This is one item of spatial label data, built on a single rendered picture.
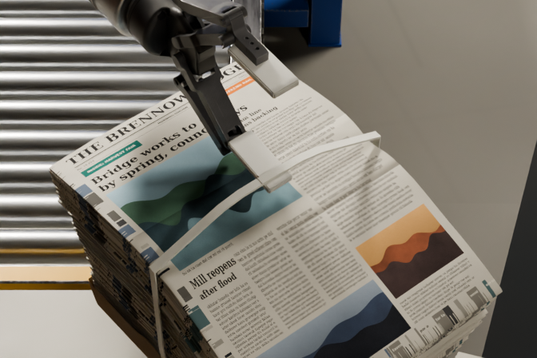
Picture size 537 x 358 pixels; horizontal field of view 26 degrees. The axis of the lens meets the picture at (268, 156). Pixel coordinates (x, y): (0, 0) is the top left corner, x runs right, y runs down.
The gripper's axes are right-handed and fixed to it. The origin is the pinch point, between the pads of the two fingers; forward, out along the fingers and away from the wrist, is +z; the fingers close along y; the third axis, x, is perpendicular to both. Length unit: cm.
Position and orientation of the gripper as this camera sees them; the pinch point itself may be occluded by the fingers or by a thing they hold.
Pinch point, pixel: (276, 129)
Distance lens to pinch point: 110.4
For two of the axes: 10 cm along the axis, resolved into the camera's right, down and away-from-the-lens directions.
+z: 6.2, 6.4, -4.6
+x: -7.9, 4.7, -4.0
